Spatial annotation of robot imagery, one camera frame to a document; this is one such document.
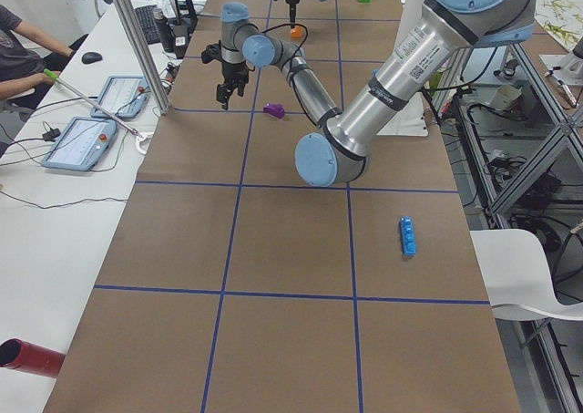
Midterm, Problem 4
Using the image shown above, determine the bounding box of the near blue teach pendant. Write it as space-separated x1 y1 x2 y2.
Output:
41 117 118 172

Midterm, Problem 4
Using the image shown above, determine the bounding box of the red cylinder tube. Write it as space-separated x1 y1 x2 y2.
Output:
1 338 66 378

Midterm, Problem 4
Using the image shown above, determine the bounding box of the white plastic chair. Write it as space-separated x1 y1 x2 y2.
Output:
470 229 582 322

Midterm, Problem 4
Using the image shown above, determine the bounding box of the aluminium frame post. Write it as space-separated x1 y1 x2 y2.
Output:
113 0 170 115

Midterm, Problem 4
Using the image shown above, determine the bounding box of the orange trapezoid block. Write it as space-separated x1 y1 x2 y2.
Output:
290 26 303 38

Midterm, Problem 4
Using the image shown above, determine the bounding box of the long blue four-stud brick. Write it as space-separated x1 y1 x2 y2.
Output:
399 216 417 256

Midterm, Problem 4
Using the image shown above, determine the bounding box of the purple trapezoid block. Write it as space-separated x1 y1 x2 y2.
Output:
263 103 286 119

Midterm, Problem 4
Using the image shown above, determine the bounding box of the black computer mouse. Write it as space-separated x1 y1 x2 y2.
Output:
81 52 103 65

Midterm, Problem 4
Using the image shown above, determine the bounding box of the brown paper table cover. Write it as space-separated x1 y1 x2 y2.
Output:
46 0 520 412

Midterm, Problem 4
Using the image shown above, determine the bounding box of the black keyboard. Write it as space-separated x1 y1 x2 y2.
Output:
134 5 160 45

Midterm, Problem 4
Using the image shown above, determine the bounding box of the grabber stick green handle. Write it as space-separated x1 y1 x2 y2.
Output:
43 68 154 155

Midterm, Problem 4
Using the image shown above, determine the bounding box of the far blue teach pendant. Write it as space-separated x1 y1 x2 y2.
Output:
97 76 149 119

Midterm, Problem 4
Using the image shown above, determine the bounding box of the aluminium frame rack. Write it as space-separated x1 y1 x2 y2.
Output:
442 33 582 412

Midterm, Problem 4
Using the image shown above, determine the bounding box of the dark water bottle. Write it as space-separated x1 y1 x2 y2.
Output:
152 7 174 53

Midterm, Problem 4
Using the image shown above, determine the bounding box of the blue teach pendant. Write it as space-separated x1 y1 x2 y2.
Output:
97 76 149 119
41 117 118 172

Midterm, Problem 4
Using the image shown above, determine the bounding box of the seated person grey shirt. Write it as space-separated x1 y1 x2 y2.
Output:
1 5 87 109

